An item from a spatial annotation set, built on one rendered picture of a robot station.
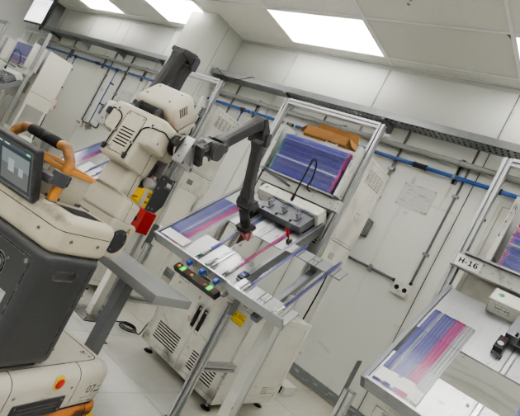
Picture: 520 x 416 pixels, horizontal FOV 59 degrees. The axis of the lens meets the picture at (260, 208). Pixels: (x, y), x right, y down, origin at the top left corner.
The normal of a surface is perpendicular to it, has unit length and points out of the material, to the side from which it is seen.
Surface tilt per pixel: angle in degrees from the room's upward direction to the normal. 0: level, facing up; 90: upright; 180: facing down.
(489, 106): 90
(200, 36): 90
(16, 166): 115
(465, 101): 90
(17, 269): 90
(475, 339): 44
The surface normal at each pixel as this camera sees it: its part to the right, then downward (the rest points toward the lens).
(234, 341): -0.54, -0.31
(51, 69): 0.70, 0.35
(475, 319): -0.05, -0.85
